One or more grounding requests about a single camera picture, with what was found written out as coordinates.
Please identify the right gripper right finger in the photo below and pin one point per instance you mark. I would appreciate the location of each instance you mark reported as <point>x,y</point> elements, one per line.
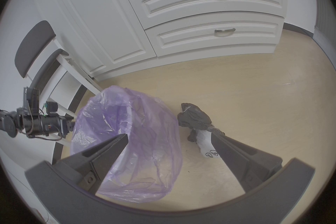
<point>244,165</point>

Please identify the black plastic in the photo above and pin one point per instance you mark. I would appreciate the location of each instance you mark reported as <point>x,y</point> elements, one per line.
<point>194,118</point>

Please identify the white chair with grey cushions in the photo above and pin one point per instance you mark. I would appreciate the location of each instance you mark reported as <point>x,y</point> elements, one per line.
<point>31,47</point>

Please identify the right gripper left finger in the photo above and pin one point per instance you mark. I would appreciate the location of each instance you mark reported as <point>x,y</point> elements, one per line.
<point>99,162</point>

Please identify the white trash bin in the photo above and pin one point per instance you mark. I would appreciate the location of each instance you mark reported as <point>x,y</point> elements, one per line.
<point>131,162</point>

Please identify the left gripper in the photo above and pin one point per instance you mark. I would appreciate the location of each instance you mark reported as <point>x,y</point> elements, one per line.
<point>52,125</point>

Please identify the white wardrobe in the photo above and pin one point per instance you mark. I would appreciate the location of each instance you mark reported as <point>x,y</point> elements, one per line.
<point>196,7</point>

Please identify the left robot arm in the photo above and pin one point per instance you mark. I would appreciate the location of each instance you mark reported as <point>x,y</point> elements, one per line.
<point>10,123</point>

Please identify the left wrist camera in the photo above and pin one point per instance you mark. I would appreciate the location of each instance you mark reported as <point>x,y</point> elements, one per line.
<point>51,108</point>

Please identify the white printed paper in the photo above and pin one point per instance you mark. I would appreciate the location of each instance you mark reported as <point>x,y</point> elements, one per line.
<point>204,143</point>

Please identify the purple plastic bag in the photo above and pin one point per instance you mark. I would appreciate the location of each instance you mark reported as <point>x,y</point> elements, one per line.
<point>152,123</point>

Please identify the grey curtain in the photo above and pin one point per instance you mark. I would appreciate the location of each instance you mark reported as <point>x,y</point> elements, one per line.
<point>321,7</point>

